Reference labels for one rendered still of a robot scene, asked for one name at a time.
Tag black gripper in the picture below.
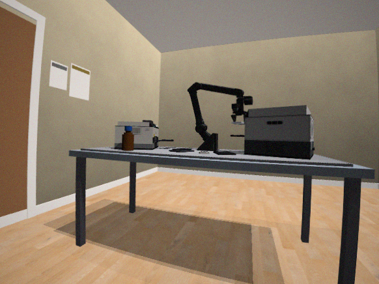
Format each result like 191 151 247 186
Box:
231 111 247 123

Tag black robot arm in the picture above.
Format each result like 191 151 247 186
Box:
188 82 253 141

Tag brown bottle with blue cap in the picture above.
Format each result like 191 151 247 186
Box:
122 126 134 150

